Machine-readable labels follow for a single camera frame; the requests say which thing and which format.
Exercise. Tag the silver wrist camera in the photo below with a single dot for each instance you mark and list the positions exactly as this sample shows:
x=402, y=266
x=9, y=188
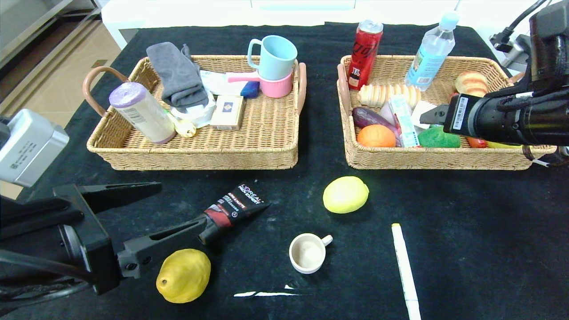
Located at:
x=31, y=146
x=519, y=51

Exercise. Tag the yellow pear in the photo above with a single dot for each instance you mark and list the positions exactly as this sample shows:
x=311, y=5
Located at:
x=184, y=275

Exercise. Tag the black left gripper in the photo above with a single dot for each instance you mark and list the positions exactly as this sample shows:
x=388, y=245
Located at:
x=91, y=238

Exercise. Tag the white plastic packet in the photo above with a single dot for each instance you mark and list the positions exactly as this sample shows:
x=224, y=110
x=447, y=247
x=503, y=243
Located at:
x=218, y=83

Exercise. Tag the metal shelf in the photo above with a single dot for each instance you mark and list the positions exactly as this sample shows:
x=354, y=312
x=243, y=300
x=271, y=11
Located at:
x=26, y=26

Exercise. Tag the pink cup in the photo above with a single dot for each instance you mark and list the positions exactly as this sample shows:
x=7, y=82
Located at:
x=275, y=88

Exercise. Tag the grey folded cloth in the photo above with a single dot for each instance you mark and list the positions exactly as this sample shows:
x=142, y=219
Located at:
x=178, y=74

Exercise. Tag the light blue mug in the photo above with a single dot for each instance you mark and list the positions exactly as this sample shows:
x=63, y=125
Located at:
x=278, y=57

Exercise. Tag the clear water bottle blue label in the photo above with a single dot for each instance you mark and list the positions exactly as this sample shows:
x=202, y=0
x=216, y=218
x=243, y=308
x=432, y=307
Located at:
x=429, y=57

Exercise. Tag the white marker pen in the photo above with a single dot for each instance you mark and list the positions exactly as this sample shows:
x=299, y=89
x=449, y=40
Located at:
x=405, y=266

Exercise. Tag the black cosmetic tube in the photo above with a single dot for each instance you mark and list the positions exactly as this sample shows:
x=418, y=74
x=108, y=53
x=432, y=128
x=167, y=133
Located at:
x=235, y=204

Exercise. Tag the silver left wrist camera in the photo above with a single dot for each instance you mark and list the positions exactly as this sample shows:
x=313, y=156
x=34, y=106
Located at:
x=31, y=146

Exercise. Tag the cream box blue emblem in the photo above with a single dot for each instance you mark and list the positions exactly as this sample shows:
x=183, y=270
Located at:
x=227, y=112

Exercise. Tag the purple eggplant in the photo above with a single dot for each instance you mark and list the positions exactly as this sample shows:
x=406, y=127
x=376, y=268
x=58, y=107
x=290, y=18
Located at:
x=369, y=118

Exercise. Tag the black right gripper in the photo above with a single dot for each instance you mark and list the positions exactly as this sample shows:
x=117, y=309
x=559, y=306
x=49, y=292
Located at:
x=460, y=113

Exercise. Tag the white low cabinet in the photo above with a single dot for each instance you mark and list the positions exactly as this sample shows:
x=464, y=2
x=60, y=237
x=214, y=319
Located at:
x=178, y=13

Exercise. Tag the red soda can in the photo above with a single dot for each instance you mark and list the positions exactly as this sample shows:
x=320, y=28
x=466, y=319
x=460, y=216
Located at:
x=364, y=52

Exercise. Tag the orange fruit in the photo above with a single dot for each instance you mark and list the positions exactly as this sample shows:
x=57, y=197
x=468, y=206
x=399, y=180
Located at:
x=375, y=136

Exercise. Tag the green white slim box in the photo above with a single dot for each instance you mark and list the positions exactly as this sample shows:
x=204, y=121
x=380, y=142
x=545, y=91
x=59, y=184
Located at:
x=404, y=121

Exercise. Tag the white round container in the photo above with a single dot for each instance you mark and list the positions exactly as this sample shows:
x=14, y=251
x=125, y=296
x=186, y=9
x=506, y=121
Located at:
x=200, y=114

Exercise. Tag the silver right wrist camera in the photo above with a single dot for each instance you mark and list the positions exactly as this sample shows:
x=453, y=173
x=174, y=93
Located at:
x=519, y=51

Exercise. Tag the green fruit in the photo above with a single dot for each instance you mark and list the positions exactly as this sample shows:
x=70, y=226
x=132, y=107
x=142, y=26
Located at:
x=439, y=138

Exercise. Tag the small yellow toy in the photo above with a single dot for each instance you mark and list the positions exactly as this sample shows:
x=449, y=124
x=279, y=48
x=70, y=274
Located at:
x=187, y=129

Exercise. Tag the yellow lemon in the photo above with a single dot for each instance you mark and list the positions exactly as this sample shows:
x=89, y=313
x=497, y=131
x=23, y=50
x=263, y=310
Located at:
x=502, y=145
x=346, y=194

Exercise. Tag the small cream cup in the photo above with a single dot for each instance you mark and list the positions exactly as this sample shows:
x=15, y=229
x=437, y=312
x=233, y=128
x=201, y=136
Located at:
x=307, y=253

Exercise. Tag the small white packet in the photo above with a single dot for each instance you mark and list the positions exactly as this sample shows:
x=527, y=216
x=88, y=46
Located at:
x=422, y=111

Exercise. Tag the small blue block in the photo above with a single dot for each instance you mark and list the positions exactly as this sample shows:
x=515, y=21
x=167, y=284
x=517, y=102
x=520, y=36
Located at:
x=250, y=90

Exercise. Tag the long striped bread roll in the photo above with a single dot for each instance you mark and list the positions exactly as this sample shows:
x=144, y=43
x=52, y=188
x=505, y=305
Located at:
x=382, y=94

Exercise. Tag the croissant bread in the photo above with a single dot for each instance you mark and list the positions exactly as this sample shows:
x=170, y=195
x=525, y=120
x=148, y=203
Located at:
x=471, y=82

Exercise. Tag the white bottle purple cap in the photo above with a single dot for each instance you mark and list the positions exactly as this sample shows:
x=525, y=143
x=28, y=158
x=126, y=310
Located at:
x=146, y=114

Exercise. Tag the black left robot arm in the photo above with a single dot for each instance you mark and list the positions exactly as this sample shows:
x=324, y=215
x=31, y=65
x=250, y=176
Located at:
x=26, y=218

